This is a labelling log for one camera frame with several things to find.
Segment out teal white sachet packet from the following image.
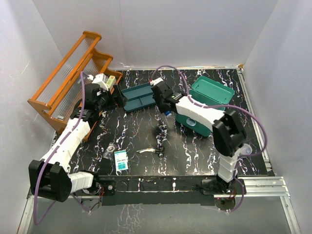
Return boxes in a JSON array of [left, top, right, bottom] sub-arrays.
[[114, 150, 128, 172]]

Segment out teal medicine kit box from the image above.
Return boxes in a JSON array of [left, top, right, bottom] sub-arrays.
[[175, 76, 234, 137]]

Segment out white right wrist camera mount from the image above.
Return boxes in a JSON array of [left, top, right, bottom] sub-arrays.
[[149, 78, 163, 86]]

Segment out aluminium frame rail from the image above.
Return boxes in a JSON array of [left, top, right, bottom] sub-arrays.
[[19, 177, 301, 234]]

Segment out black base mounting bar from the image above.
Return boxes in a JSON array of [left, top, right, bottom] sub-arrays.
[[73, 175, 247, 207]]

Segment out yellow white small box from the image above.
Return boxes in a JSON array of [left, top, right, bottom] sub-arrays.
[[106, 76, 116, 90]]

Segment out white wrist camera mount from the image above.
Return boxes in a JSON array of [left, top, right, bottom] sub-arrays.
[[87, 73, 109, 91], [149, 78, 163, 86]]

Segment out dark teal divided tray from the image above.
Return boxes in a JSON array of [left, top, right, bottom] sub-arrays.
[[121, 83, 156, 112]]

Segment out orange wooden shelf rack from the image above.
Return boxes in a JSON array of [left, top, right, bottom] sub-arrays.
[[28, 31, 122, 134]]

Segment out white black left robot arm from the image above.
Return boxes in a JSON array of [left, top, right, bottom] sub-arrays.
[[28, 83, 127, 202]]

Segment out black handled scissors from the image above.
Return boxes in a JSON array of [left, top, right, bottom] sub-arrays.
[[136, 146, 165, 157]]

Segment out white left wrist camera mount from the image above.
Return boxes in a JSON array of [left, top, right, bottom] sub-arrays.
[[87, 73, 109, 91]]

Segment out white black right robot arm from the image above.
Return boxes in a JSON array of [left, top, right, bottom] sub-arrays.
[[150, 78, 247, 194]]

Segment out small clear zip bag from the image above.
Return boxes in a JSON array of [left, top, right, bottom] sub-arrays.
[[102, 142, 117, 160]]

